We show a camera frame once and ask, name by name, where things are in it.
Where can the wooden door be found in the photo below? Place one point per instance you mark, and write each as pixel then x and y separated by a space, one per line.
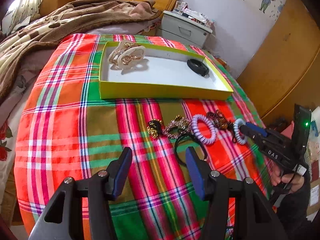
pixel 285 69

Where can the yellow shallow box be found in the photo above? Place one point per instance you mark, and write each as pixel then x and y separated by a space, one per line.
pixel 163 73

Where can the white nightstand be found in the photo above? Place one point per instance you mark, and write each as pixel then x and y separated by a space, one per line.
pixel 179 28

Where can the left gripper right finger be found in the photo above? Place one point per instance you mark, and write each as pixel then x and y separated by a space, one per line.
pixel 199 172

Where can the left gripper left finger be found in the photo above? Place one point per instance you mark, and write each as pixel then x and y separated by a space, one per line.
pixel 118 171

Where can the black wristband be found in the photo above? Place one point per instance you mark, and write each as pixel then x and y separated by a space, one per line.
pixel 198 67

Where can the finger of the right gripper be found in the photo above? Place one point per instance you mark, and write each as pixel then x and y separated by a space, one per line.
pixel 255 137
pixel 259 130

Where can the dotted curtain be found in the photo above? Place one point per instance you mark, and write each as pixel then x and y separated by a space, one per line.
pixel 19 11

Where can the gold black small hair clip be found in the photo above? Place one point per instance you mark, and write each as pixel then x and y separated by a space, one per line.
pixel 155 128

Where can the right hand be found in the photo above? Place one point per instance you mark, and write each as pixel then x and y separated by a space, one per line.
pixel 296 181

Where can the plaid red green cloth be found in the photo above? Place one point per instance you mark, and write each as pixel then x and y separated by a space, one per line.
pixel 67 130

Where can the black tracker with green light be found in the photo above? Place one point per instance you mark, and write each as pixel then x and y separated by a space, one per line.
pixel 301 130

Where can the brown patterned blanket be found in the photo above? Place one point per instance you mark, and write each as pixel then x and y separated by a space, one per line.
pixel 75 17

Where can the beige hair claw clip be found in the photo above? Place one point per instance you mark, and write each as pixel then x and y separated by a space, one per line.
pixel 126 55

